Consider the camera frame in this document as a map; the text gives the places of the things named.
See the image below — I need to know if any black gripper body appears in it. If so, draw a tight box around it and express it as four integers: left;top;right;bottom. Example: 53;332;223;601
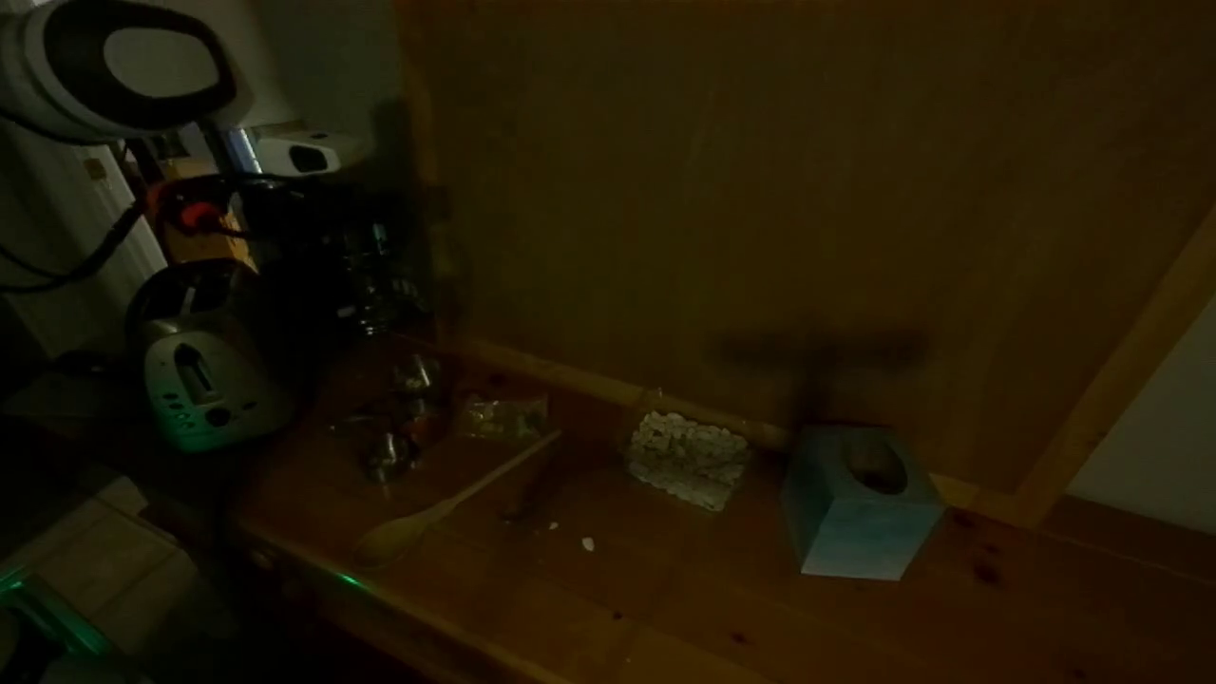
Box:
286;173;440;342

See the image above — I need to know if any clear plastic packet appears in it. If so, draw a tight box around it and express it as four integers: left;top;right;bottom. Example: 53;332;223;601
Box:
452;390;556;447

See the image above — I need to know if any silver toaster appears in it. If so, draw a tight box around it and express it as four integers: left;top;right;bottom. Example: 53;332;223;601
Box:
124;271;302;459

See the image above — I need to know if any wooden spoon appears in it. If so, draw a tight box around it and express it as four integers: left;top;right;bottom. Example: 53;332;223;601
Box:
356;425;563;563

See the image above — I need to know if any wooden cabinet panel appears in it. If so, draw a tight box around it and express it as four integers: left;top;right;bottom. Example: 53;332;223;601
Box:
394;0;1216;523

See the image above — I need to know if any blue tissue box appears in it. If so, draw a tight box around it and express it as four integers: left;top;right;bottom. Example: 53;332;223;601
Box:
777;420;946;585

